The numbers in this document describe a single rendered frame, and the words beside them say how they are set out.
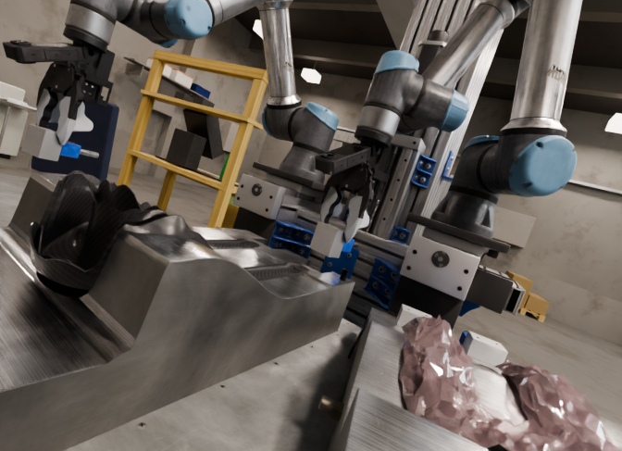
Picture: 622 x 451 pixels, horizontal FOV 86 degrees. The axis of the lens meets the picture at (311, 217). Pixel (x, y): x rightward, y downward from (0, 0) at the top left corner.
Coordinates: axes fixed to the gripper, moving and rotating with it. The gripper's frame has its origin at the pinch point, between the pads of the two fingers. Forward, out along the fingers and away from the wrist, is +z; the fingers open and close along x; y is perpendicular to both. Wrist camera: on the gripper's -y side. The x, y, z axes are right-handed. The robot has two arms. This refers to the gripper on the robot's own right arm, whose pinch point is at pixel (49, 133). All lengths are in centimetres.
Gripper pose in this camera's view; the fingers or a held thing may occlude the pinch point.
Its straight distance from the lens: 83.8
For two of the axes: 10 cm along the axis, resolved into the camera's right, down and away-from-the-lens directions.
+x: -9.0, -3.3, 3.0
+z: -3.2, 9.4, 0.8
